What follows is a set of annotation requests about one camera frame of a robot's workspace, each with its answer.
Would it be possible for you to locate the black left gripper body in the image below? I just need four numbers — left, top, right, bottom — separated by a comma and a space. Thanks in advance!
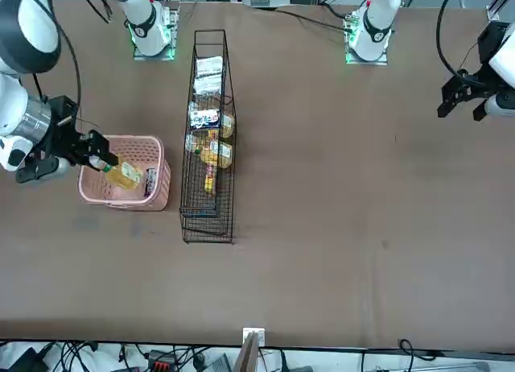
458, 65, 504, 97

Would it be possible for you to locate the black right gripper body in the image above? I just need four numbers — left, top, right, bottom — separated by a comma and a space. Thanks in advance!
39, 96, 88, 166

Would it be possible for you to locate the yellow juice bottle white cap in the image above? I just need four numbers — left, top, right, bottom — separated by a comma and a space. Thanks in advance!
184, 134, 235, 170
220, 113, 236, 139
90, 155, 144, 192

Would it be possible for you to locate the blue white snack packet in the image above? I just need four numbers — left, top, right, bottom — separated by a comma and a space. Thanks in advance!
188, 109, 222, 131
143, 167, 158, 199

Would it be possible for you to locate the pink plastic basket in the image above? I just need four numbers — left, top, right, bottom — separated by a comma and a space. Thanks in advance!
76, 134, 172, 212

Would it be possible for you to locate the yellow biscuit packet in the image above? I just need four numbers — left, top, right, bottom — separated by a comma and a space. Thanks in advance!
204, 163, 216, 196

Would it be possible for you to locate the silver white packet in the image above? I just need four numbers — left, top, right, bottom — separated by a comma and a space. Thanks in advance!
195, 56, 224, 77
192, 75, 223, 96

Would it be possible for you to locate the black left wrist box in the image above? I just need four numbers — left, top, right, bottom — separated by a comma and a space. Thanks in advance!
476, 20, 513, 66

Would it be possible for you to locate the aluminium profile bar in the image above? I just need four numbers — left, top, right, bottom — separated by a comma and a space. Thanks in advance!
485, 0, 513, 19

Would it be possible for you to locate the red black electronic device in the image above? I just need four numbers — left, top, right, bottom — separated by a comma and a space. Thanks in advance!
145, 349, 173, 372

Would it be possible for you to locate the black power adapter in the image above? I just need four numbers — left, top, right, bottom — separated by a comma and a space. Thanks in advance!
6, 346, 46, 372

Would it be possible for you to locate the grey power adapter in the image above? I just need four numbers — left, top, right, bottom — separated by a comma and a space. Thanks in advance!
207, 354, 233, 372

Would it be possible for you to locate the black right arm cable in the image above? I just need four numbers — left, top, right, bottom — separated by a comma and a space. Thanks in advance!
22, 0, 83, 126

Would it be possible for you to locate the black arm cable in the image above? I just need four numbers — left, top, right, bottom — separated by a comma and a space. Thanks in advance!
22, 0, 83, 126
435, 0, 484, 80

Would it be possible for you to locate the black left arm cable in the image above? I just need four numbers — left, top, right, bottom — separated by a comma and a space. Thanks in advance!
435, 0, 484, 80

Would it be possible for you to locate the black wire shelf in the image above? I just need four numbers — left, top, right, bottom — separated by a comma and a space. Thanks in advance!
179, 29, 238, 244

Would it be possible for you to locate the black cable on table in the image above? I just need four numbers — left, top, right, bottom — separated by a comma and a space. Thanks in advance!
257, 3, 351, 31

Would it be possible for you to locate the aluminium profile post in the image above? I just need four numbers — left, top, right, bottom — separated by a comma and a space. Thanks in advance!
235, 327, 266, 372

